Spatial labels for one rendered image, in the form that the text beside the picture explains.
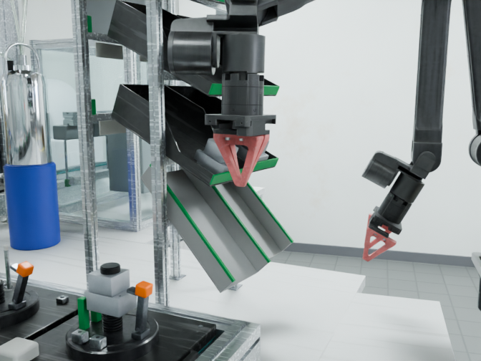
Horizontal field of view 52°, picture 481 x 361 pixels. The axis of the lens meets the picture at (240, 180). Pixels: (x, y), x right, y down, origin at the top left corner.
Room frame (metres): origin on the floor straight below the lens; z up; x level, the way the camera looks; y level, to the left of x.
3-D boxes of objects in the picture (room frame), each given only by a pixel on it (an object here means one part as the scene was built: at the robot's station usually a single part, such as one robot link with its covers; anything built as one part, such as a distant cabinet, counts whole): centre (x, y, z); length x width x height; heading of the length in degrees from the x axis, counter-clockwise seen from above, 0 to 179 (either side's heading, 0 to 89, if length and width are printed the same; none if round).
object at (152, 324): (0.72, 0.20, 0.98); 0.14 x 0.14 x 0.02
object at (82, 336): (0.68, 0.24, 1.00); 0.02 x 0.01 x 0.02; 66
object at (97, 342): (0.66, 0.21, 1.00); 0.02 x 0.01 x 0.02; 66
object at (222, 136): (0.69, -0.01, 1.27); 0.07 x 0.07 x 0.09; 66
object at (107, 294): (0.72, 0.21, 1.06); 0.08 x 0.04 x 0.07; 64
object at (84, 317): (0.72, 0.24, 1.01); 0.01 x 0.01 x 0.05; 66
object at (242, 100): (0.68, 0.00, 1.34); 0.10 x 0.07 x 0.07; 156
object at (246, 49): (0.68, 0.00, 1.40); 0.07 x 0.06 x 0.07; 85
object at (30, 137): (1.59, 0.68, 1.32); 0.14 x 0.14 x 0.38
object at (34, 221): (1.59, 0.68, 1.00); 0.16 x 0.16 x 0.27
